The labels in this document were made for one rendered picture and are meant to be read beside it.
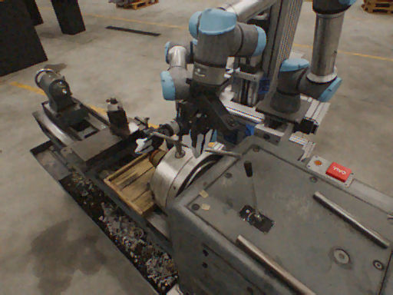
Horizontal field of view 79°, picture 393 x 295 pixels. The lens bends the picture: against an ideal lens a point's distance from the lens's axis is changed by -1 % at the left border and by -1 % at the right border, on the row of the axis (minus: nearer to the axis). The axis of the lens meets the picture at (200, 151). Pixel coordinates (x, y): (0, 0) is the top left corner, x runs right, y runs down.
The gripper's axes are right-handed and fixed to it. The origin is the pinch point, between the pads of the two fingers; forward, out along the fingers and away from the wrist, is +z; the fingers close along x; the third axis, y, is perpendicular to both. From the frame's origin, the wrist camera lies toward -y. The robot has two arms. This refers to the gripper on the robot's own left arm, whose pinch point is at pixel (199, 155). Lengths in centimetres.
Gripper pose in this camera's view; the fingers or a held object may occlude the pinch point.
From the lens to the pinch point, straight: 67.4
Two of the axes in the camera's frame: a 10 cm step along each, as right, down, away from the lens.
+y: -7.5, -4.5, 4.9
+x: -6.4, 3.0, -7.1
